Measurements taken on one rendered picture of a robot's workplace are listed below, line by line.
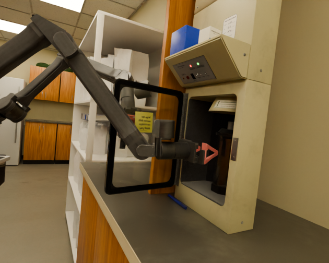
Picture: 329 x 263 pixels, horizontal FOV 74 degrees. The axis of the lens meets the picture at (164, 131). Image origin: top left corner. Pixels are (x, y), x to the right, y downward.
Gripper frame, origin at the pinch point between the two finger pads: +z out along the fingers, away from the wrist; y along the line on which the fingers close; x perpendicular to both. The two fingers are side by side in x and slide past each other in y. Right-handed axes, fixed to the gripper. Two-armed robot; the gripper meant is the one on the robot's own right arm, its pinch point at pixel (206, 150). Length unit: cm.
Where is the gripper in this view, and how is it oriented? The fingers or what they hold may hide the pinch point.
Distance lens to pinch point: 79.6
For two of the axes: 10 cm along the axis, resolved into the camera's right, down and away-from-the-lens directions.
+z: 8.8, 0.4, 4.8
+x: -0.8, 10.0, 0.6
